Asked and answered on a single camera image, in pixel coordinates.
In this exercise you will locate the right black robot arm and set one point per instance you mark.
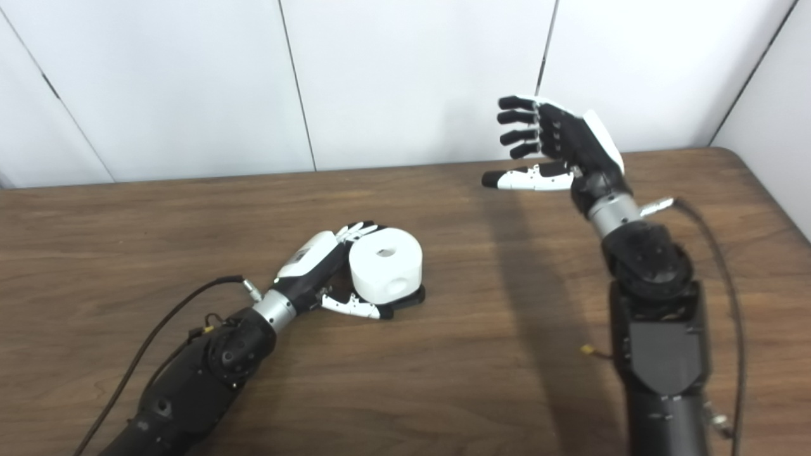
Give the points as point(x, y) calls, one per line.
point(659, 316)

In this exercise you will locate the round white plastic piece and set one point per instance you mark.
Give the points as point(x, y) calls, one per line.
point(386, 266)

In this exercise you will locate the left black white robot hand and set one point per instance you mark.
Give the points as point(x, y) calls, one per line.
point(313, 259)

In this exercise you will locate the black plastic holder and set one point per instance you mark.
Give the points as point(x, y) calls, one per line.
point(412, 297)

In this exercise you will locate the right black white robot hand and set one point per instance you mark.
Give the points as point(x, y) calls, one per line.
point(580, 149)

